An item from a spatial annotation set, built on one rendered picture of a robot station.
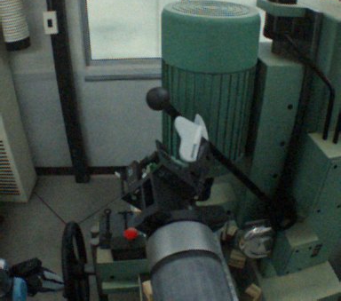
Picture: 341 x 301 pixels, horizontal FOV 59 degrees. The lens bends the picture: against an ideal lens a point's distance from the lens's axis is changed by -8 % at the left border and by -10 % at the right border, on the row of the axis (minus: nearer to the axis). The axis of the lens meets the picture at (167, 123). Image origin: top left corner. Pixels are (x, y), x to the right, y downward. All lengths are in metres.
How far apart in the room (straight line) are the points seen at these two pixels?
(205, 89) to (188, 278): 0.33
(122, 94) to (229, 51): 1.66
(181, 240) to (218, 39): 0.31
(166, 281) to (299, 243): 0.45
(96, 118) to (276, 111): 1.74
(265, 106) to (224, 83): 0.11
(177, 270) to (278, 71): 0.40
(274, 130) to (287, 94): 0.08
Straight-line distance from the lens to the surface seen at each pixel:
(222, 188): 0.81
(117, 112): 2.20
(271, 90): 0.60
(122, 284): 0.87
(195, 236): 0.33
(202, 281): 0.30
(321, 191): 0.63
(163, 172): 0.39
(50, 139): 2.42
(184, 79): 0.54
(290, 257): 0.74
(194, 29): 0.51
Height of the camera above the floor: 1.61
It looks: 31 degrees down
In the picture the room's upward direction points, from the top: straight up
